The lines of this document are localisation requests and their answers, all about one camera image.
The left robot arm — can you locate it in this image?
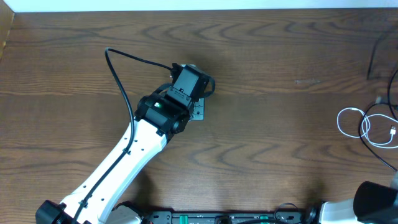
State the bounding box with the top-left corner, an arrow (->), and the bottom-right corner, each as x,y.
35,63 -> 215,223

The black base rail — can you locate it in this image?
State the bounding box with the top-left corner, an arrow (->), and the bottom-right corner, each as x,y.
141,210 -> 304,224

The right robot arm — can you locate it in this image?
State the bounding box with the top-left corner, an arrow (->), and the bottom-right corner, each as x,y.
303,175 -> 397,224

